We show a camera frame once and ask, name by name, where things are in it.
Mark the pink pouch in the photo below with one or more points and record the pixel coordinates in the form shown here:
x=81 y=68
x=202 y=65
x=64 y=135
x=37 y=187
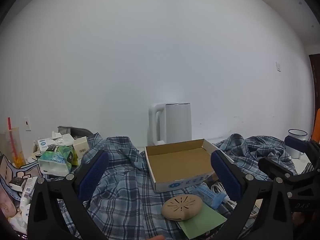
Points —
x=6 y=205

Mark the cartoon printed paper bag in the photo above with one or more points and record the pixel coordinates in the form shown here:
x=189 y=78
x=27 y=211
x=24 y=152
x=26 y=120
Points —
x=7 y=172

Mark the blue plaid shirt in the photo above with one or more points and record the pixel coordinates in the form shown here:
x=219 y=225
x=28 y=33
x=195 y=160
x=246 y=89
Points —
x=125 y=187

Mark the white wall switch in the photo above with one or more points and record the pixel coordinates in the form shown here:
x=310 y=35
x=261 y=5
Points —
x=278 y=66

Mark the grey bag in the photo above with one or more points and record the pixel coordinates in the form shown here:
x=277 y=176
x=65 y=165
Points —
x=80 y=131

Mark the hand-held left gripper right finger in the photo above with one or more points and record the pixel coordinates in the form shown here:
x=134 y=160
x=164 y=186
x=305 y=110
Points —
x=226 y=177

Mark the white wall socket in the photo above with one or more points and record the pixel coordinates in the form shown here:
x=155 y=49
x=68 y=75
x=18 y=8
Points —
x=27 y=123

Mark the green paper sheet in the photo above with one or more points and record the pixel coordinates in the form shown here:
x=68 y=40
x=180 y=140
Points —
x=205 y=223

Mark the blue plastic packet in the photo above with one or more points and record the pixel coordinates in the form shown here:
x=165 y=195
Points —
x=207 y=195

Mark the orange object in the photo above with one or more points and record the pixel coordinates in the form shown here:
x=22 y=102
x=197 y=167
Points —
x=317 y=127

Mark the white crumpled tissue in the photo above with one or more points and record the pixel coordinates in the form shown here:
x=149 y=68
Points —
x=18 y=222

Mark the white barcode box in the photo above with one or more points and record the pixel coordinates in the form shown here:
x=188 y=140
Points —
x=81 y=145

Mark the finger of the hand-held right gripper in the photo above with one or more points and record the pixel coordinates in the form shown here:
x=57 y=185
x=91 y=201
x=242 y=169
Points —
x=295 y=142
x=275 y=167

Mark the green tissue pack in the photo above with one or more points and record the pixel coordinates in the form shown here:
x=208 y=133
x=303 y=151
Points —
x=57 y=160

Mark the small black box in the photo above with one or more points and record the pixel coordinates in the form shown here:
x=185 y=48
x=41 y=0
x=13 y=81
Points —
x=17 y=183

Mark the white tube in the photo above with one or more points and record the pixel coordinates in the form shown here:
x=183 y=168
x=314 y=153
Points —
x=27 y=192

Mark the beige perforated oval case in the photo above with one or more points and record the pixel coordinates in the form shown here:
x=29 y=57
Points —
x=181 y=206

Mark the shallow cardboard box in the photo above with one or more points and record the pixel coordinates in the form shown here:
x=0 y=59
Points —
x=180 y=160

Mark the white crumpled paper box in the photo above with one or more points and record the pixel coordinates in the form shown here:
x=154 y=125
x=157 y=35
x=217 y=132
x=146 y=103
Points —
x=62 y=138

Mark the white and blue box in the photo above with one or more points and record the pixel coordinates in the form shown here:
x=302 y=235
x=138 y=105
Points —
x=43 y=145

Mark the plastic cup with red straw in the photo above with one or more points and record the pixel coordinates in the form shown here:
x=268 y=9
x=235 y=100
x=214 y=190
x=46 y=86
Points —
x=15 y=150

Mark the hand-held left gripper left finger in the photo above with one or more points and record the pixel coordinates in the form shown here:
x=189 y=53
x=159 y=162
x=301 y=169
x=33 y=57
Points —
x=93 y=176

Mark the white electric kettle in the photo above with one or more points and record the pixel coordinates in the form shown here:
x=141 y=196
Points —
x=177 y=122

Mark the white enamel mug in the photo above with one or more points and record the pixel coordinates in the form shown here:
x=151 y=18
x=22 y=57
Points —
x=295 y=153

